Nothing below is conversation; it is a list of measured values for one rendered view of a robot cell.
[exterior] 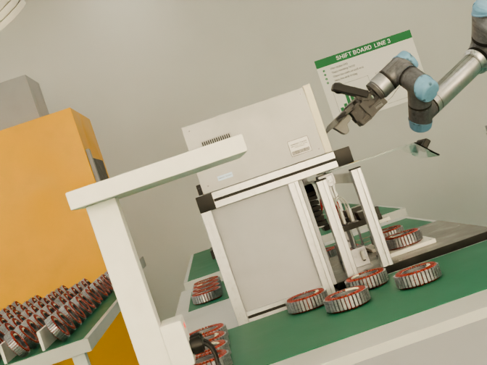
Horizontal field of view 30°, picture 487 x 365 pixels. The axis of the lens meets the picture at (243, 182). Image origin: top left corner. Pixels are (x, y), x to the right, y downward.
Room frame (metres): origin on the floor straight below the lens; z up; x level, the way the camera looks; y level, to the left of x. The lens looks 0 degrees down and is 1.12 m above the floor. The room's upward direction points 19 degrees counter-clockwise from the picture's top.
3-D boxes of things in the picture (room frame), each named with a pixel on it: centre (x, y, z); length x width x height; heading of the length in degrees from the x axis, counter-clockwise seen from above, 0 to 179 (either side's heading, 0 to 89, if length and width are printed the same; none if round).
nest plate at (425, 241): (2.69, -0.39, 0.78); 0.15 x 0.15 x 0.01; 2
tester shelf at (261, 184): (2.80, -0.07, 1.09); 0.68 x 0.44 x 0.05; 2
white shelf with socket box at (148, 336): (1.89, 0.15, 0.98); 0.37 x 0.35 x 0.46; 2
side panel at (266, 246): (2.47, 0.00, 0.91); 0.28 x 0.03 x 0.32; 92
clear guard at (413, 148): (2.70, -0.39, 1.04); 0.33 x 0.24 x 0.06; 92
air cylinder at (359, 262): (2.69, -0.25, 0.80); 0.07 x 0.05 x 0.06; 2
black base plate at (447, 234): (2.81, -0.37, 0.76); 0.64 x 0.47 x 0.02; 2
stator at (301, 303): (2.36, -0.06, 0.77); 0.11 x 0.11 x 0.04
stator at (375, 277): (2.36, -0.22, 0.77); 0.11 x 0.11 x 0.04
